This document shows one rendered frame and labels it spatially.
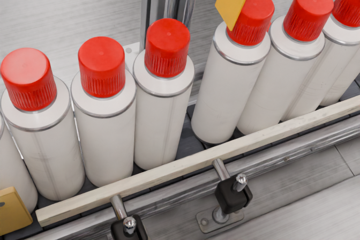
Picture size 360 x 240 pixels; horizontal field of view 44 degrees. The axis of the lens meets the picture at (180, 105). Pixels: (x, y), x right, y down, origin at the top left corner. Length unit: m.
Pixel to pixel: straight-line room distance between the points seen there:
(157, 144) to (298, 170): 0.22
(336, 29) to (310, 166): 0.22
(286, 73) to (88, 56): 0.19
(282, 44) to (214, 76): 0.07
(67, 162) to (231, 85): 0.16
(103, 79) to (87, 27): 0.36
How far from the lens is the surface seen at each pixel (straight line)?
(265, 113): 0.48
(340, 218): 0.53
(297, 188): 0.58
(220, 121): 0.47
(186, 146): 0.51
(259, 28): 0.37
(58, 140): 0.37
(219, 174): 0.47
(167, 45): 0.33
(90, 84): 0.33
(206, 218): 0.54
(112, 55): 0.32
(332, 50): 0.44
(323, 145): 0.61
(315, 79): 0.48
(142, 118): 0.40
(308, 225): 0.51
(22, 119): 0.35
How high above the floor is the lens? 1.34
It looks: 58 degrees down
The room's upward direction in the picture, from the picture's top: 12 degrees clockwise
